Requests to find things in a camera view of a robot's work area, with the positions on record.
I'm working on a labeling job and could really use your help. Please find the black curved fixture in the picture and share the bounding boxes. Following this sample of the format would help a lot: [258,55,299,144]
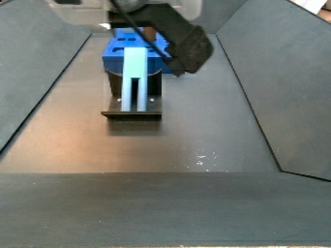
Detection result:
[102,71,162,120]

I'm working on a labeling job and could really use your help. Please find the light blue square-circle object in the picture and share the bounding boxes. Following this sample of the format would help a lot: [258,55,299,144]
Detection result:
[122,47,147,111]

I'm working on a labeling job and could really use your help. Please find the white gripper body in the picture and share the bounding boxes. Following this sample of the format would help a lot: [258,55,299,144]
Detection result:
[44,0,203,25]

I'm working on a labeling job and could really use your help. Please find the blue foam shape board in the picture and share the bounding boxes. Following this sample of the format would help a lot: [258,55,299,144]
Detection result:
[103,28,173,74]

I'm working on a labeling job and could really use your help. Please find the brown cylinder peg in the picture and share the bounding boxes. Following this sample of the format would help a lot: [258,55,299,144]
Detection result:
[145,27,157,42]

